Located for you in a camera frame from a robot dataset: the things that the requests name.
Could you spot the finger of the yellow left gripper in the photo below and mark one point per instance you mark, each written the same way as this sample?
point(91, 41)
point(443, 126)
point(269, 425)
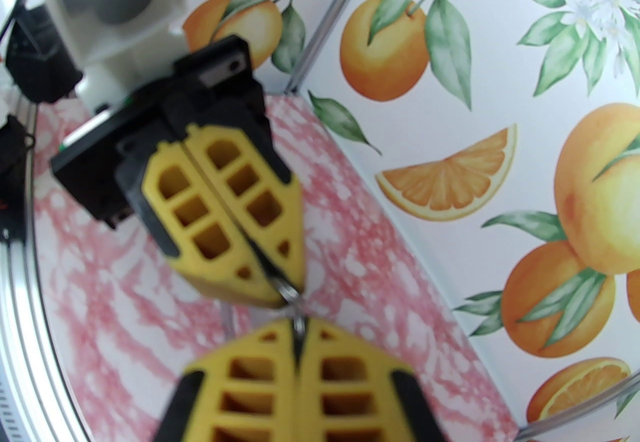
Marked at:
point(200, 230)
point(260, 190)

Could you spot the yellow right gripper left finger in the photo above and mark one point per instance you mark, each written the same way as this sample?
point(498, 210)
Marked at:
point(250, 400)

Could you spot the metal keyring with keys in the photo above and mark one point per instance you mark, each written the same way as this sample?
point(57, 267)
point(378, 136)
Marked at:
point(287, 291)

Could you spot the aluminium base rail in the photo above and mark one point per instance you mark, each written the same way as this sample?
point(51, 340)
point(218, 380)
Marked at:
point(30, 330)

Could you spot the silver frame corner post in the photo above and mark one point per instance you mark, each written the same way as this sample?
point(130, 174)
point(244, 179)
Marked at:
point(330, 15)
point(585, 402)

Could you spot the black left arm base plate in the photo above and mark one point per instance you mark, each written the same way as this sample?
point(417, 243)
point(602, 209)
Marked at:
point(12, 170)

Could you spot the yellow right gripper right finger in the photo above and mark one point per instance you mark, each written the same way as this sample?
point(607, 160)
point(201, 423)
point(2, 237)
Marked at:
point(360, 400)

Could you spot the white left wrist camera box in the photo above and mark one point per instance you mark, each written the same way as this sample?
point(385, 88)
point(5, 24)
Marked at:
point(110, 5)

